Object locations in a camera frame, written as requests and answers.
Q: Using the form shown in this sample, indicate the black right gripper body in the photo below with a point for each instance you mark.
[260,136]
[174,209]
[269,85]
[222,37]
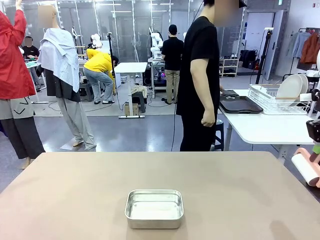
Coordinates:
[314,131]

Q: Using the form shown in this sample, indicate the pink lint roller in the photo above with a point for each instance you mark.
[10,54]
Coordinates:
[303,166]

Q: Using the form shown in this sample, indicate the person's right forearm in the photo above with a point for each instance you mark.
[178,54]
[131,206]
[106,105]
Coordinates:
[203,97]

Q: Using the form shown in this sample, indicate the person's left hand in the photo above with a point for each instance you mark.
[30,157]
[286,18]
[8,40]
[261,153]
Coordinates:
[223,90]

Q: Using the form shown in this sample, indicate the person's right hand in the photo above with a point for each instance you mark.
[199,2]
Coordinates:
[208,118]

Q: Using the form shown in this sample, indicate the white side table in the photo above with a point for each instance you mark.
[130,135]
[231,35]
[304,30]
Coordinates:
[270,127]

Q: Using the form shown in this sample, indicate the white cutlery holder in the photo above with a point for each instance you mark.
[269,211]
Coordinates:
[255,91]

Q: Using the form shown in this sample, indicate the hanging orange jacket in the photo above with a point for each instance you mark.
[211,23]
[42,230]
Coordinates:
[310,50]

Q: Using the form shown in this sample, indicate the hanging grey shirt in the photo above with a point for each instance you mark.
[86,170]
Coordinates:
[298,45]

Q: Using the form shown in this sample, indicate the dark folded cloth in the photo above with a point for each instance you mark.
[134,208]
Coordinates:
[231,92]

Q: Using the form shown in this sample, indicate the grey plastic stool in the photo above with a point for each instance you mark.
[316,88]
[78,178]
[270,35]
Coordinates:
[218,135]

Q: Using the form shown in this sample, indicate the black bags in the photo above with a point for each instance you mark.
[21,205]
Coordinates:
[247,60]

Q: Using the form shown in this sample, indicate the white shoe rack with shoes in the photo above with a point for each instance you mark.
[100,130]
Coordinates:
[228,67]

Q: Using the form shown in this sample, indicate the person in black t-shirt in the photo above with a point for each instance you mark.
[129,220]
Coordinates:
[200,45]

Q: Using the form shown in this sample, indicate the person in khaki trousers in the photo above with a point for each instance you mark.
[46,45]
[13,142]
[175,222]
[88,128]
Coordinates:
[172,47]

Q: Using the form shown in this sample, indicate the rectangular metal tray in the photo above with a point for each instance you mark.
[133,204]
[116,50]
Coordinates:
[155,223]

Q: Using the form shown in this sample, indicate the stool with beige cloth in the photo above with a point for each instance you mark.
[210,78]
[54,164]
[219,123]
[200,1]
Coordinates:
[140,91]

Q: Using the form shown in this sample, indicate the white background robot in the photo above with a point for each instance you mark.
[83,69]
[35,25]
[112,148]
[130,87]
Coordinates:
[96,38]
[156,40]

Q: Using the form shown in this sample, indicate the cardboard box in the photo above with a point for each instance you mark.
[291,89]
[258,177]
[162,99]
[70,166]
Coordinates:
[131,109]

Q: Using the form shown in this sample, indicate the white standing desk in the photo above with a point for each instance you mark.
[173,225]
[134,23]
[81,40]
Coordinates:
[131,67]

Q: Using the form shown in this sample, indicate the person in yellow top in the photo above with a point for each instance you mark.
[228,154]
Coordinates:
[98,62]

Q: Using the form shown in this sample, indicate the grey stools under workbench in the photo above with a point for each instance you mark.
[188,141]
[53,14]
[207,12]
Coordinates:
[87,92]

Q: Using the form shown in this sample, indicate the mannequin in blue shirt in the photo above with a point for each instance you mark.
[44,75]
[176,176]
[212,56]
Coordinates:
[60,55]

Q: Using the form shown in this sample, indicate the seated person in black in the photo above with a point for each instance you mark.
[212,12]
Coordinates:
[31,51]

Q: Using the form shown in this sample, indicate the mannequin in red jacket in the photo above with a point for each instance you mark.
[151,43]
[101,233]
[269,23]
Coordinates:
[12,62]

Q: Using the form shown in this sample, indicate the right wrist camera unit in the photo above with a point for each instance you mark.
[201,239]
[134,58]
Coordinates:
[315,100]

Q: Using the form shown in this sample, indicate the black camera tripod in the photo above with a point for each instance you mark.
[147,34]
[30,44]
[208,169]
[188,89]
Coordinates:
[261,72]

